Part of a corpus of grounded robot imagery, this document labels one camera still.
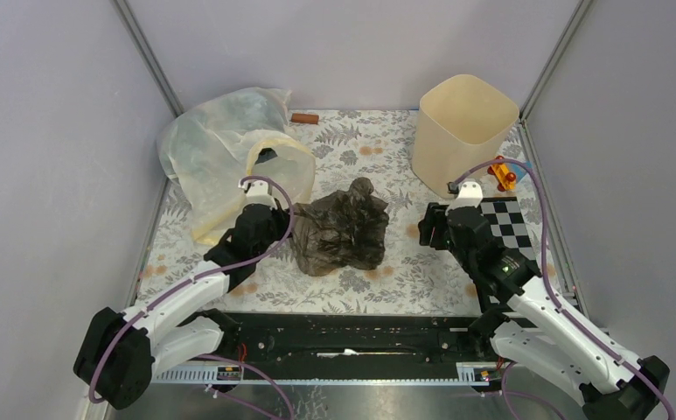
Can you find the beige plastic trash bin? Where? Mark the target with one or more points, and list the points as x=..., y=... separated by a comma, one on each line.
x=461, y=123

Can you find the grey slotted cable duct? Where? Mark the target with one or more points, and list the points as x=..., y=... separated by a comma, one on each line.
x=394, y=373

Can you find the brown cylinder stick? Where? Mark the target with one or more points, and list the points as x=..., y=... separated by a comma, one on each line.
x=305, y=118

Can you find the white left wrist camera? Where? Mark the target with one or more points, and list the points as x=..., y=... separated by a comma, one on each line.
x=257, y=192

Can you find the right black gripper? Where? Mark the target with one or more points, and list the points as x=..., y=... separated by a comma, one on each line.
x=435, y=216

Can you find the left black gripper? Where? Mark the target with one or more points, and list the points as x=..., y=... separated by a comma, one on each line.
x=283, y=219

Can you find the right aluminium frame post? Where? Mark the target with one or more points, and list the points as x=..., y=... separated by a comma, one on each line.
x=571, y=28

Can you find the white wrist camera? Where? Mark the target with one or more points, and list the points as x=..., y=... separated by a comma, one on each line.
x=257, y=192
x=470, y=194

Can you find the blue paper piece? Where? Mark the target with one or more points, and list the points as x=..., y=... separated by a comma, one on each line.
x=521, y=171

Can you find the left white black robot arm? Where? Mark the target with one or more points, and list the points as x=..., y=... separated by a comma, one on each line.
x=123, y=350

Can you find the black white checkerboard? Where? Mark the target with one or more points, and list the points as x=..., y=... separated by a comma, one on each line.
x=507, y=223

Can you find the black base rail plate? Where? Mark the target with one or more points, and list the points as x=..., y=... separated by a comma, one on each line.
x=266, y=340

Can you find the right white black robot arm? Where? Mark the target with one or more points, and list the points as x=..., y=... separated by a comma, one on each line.
x=607, y=380

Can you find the orange red toy car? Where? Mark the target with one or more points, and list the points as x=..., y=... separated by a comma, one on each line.
x=506, y=178

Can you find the left aluminium frame post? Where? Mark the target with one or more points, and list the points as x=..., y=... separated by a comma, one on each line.
x=150, y=60

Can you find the floral patterned table mat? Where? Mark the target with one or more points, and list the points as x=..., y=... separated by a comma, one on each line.
x=411, y=279

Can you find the aluminium frame post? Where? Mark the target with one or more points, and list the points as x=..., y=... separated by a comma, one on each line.
x=150, y=60
x=571, y=28

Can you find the translucent white plastic bag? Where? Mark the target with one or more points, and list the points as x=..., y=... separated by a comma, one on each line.
x=211, y=147

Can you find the dark trash bag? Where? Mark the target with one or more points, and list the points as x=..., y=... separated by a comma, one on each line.
x=346, y=228

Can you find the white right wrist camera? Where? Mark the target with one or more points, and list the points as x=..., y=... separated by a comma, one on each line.
x=470, y=194

